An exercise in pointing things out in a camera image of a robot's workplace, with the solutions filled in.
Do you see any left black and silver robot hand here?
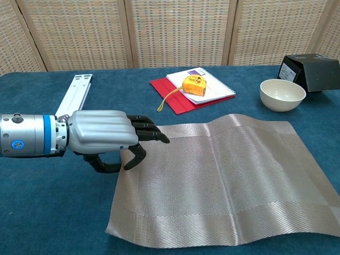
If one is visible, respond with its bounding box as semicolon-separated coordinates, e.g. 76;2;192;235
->
65;109;171;174

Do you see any grey woven placemat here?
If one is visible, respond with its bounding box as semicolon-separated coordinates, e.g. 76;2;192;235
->
105;113;340;249

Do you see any white bowl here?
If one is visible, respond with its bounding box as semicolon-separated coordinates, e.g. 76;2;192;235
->
259;79;307;113

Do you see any white folding laptop stand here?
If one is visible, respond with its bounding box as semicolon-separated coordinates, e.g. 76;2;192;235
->
54;73;94;119

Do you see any red folder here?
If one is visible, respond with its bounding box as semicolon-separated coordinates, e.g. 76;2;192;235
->
149;76;236;116

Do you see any blue table cloth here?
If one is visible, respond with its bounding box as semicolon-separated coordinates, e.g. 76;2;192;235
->
0;64;340;255

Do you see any yellow tape measure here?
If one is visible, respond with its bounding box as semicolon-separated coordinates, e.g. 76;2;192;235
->
157;74;207;113

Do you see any bamboo folding screen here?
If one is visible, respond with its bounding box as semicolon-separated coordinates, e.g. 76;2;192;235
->
0;0;340;77

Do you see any white spiral notebook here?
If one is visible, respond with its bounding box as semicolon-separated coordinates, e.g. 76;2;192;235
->
166;67;236;105

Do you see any black cardboard box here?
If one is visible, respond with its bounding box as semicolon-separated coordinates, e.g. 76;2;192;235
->
277;54;340;93

